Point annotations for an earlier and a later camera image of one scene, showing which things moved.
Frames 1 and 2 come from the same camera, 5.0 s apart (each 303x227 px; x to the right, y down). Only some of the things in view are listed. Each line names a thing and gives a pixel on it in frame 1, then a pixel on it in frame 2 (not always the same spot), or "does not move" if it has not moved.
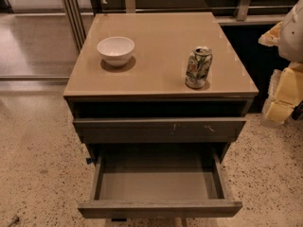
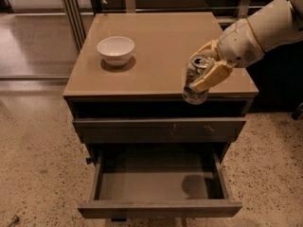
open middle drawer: [164, 184] does not move
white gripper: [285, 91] to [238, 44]
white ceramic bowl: [115, 50] does not move
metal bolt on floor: [14, 221] does not move
